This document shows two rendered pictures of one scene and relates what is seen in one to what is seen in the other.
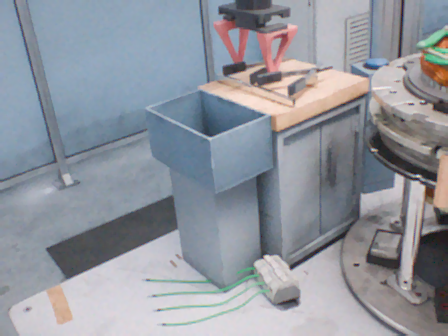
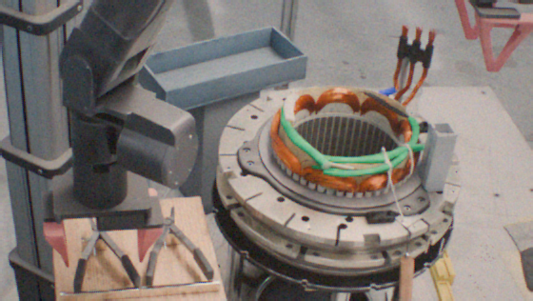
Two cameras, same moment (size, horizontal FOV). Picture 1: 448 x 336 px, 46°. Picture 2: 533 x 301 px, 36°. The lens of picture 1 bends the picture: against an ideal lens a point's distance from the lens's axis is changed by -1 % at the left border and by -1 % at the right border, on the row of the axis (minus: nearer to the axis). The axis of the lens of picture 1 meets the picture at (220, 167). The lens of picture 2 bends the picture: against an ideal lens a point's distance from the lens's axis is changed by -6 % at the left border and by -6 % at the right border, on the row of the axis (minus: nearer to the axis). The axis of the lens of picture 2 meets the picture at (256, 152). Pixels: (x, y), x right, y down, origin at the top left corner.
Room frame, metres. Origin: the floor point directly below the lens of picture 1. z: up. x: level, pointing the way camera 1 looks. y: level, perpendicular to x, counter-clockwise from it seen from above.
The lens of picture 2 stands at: (0.46, 0.49, 1.76)
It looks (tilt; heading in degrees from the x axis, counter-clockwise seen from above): 38 degrees down; 290
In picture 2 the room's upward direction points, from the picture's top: 5 degrees clockwise
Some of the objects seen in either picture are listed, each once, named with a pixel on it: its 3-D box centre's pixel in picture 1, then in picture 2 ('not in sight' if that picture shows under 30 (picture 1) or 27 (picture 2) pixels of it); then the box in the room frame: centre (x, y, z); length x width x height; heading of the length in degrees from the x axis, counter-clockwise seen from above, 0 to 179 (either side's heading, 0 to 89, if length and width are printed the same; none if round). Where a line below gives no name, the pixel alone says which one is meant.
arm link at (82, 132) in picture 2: not in sight; (104, 130); (0.82, -0.08, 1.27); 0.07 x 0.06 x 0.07; 176
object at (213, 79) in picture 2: not in sight; (218, 129); (0.91, -0.56, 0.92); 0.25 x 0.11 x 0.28; 53
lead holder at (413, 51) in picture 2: not in sight; (415, 50); (0.60, -0.49, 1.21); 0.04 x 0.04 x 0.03; 33
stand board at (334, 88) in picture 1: (281, 89); (133, 265); (0.81, -0.11, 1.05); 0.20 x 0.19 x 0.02; 125
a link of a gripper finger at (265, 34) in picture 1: (266, 43); (127, 228); (0.81, -0.09, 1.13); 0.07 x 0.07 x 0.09; 36
